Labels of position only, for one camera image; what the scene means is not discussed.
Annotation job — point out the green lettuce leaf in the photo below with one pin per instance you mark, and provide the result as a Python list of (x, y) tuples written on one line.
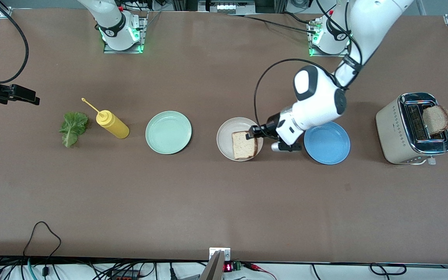
[(72, 126)]

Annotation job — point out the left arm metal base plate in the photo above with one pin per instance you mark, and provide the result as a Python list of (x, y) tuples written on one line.
[(329, 55)]

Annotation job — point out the mint green plate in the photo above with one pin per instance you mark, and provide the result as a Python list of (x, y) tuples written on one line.
[(168, 132)]

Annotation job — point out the grey control box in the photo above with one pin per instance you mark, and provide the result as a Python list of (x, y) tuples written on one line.
[(225, 7)]

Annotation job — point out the blue plate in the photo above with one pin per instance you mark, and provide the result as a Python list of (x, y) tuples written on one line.
[(331, 146)]

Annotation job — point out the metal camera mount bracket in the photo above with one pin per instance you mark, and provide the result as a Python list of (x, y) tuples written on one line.
[(214, 268)]

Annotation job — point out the bread slice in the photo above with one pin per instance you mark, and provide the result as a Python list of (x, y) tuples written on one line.
[(438, 118), (244, 146)]

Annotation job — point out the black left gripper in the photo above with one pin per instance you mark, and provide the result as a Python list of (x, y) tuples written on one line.
[(271, 122)]

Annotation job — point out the red LED display module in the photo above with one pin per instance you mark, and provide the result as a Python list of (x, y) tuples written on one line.
[(228, 267)]

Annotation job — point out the yellow squeeze bottle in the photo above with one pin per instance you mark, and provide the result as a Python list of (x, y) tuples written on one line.
[(115, 126)]

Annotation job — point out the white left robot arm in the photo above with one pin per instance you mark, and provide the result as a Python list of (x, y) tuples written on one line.
[(317, 97)]

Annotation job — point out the beige plate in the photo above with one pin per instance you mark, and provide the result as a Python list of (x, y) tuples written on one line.
[(224, 136)]

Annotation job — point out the cream and chrome toaster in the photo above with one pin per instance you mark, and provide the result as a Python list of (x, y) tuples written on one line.
[(393, 132)]

